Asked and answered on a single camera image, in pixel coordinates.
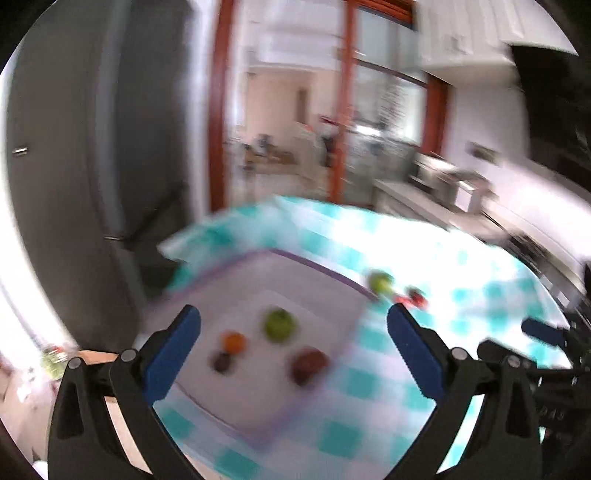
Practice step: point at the wall power socket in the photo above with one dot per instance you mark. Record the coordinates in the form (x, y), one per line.
(483, 153)

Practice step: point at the black range hood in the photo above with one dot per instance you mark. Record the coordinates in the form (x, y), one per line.
(556, 86)

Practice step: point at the steel rice cooker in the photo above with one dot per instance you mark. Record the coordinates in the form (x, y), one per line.
(454, 188)

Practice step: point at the black gas stove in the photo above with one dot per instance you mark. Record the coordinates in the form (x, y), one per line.
(566, 287)

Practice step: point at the teal checkered tablecloth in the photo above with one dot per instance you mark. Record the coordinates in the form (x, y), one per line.
(365, 416)

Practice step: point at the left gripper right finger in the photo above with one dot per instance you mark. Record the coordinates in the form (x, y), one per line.
(505, 442)

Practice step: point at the large green fruit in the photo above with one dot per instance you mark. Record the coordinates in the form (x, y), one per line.
(279, 325)

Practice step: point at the dark grey refrigerator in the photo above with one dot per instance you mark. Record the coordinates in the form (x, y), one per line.
(98, 163)

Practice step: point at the red tomato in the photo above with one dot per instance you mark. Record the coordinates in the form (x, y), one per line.
(412, 298)

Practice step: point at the orange persimmon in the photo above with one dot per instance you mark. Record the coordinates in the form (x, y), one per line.
(234, 343)

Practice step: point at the dark mangosteen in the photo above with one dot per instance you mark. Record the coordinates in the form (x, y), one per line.
(222, 362)

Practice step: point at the purple storage box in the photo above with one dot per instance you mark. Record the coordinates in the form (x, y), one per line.
(258, 396)

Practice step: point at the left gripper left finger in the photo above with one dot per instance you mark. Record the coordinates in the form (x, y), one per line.
(83, 443)

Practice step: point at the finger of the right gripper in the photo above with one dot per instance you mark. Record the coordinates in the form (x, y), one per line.
(543, 332)

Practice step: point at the small green tomato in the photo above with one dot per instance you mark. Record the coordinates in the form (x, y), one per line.
(381, 283)

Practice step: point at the dark red apple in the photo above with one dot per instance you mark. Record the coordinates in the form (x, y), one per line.
(308, 364)

